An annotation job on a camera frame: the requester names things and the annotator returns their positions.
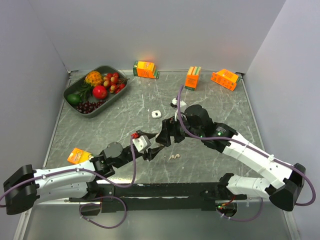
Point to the white earbud charging case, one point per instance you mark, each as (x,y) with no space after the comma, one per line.
(156,114)

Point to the red apple toy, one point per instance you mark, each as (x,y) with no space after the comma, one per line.
(100,92)

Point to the orange pineapple toy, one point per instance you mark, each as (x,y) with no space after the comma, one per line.
(94,78)

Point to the orange sponge box back left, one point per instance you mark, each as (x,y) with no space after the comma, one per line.
(145,69)

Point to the grey fruit tray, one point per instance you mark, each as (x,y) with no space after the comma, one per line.
(85,91)

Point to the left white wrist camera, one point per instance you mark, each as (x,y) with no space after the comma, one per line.
(141,142)

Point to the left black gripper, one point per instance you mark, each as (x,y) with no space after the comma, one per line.
(152,152)

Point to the dark grape bunch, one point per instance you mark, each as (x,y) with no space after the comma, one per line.
(88,107)

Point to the green lime toy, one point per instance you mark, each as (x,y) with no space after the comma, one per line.
(74,99)

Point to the orange sponge box front left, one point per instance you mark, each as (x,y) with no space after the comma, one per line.
(78,156)

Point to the red lychee bunch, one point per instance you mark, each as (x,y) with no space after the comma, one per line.
(113,83)

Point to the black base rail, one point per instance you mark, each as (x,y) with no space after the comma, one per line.
(159,196)

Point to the orange sponge box back right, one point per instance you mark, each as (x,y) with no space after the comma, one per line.
(226,78)

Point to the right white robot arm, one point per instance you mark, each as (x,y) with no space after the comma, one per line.
(280,182)

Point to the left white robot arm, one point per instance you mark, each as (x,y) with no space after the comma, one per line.
(27,186)

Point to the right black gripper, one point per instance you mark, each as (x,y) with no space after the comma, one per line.
(169,128)

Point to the orange sponge box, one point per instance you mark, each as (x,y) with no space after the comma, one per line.
(78,156)
(145,69)
(192,78)
(226,78)

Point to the orange sponge box back middle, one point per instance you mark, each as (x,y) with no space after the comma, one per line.
(192,78)

